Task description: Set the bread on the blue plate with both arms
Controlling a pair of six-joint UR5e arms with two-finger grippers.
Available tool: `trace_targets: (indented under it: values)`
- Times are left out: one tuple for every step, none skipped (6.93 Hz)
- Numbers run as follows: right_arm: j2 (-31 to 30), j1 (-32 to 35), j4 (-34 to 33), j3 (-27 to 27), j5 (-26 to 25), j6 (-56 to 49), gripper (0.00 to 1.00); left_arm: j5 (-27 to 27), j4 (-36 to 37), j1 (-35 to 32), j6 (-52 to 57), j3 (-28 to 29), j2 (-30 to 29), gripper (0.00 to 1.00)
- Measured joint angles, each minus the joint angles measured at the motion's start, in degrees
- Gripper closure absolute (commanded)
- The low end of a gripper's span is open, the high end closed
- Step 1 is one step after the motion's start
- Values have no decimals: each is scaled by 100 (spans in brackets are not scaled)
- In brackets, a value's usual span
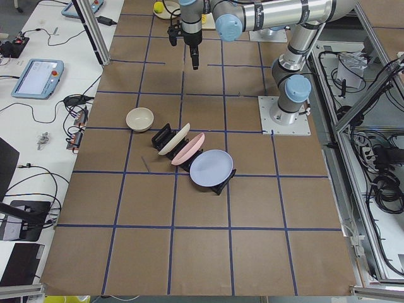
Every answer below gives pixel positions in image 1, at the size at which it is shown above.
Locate black power adapter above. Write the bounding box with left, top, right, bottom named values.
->
left=96, top=16, right=117, bottom=26

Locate blue teach pendant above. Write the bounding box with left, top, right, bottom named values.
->
left=61, top=0, right=107, bottom=18
left=11, top=59, right=64, bottom=100

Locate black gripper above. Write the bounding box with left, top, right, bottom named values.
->
left=167, top=20, right=202, bottom=70

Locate aluminium frame post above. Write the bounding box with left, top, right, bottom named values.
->
left=72, top=0, right=111, bottom=66

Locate white oval dish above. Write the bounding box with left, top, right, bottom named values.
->
left=153, top=1, right=181, bottom=20

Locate cream plate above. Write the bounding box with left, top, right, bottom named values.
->
left=158, top=123, right=190, bottom=155

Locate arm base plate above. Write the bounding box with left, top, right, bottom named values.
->
left=258, top=96, right=311, bottom=136
left=249, top=27, right=287, bottom=43

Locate cream bowl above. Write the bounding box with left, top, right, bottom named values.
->
left=126, top=107, right=154, bottom=132

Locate white tray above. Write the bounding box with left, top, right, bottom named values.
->
left=201, top=13, right=215, bottom=30

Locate yellow lemon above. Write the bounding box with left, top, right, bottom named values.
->
left=153, top=1, right=164, bottom=14

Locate pink plate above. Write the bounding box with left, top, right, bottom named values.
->
left=171, top=133, right=205, bottom=165

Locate black dish rack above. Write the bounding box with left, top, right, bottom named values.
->
left=151, top=124, right=236, bottom=195

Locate blue plate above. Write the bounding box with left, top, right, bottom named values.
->
left=189, top=150, right=233, bottom=187

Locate black monitor stand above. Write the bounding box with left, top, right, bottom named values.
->
left=1, top=140, right=51, bottom=242

